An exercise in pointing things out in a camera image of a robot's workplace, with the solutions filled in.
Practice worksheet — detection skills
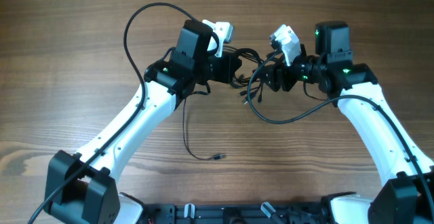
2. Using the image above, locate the black cable bundle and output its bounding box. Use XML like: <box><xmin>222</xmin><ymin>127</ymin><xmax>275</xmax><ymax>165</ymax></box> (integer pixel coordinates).
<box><xmin>182</xmin><ymin>45</ymin><xmax>326</xmax><ymax>162</ymax></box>

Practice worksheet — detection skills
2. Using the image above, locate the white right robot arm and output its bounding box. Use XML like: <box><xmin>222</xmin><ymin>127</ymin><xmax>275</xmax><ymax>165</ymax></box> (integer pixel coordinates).
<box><xmin>260</xmin><ymin>21</ymin><xmax>433</xmax><ymax>223</ymax></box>

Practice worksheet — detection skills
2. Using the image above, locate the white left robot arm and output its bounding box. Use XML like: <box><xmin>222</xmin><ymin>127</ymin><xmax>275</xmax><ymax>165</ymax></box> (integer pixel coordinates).
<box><xmin>42</xmin><ymin>20</ymin><xmax>241</xmax><ymax>223</ymax></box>

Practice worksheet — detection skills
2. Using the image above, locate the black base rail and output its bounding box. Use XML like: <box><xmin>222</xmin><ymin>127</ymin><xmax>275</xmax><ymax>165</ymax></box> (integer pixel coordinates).
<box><xmin>138</xmin><ymin>202</ymin><xmax>331</xmax><ymax>224</ymax></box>

